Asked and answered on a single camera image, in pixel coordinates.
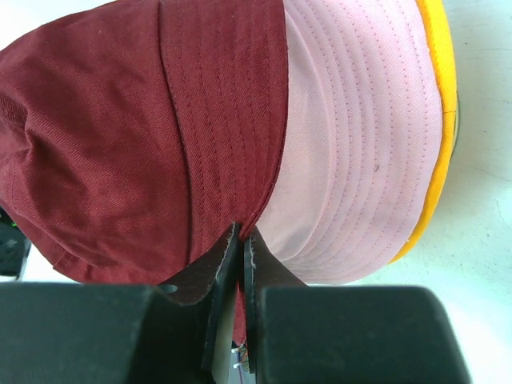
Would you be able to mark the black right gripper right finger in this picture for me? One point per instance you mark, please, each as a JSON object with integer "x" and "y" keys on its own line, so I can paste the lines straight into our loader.
{"x": 330, "y": 334}

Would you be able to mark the dark red bucket hat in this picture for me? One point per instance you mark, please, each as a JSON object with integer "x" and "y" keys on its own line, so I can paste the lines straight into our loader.
{"x": 135, "y": 133}

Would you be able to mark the yellow bucket hat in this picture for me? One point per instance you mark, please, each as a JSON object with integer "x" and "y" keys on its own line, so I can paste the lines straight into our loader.
{"x": 441, "y": 48}

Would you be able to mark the pink bucket hat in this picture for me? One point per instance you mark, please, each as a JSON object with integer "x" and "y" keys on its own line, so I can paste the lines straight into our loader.
{"x": 362, "y": 138}

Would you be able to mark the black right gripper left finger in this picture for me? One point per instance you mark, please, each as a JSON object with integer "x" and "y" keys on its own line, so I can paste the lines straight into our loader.
{"x": 176, "y": 332}

